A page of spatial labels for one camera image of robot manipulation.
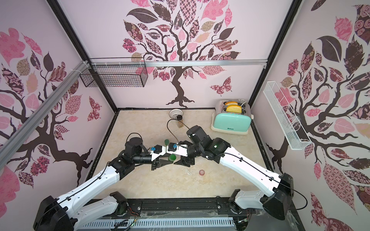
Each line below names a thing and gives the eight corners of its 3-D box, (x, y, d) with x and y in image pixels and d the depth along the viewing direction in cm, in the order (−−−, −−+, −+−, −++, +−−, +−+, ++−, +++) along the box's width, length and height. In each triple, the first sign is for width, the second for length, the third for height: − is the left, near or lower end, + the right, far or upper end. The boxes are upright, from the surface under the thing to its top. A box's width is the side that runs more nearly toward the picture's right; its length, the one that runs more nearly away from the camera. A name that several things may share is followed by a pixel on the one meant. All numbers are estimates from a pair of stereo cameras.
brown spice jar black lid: (178, 128, 110) (178, 120, 102) (177, 123, 113) (176, 115, 105) (183, 126, 110) (183, 118, 103) (181, 122, 113) (181, 114, 106)
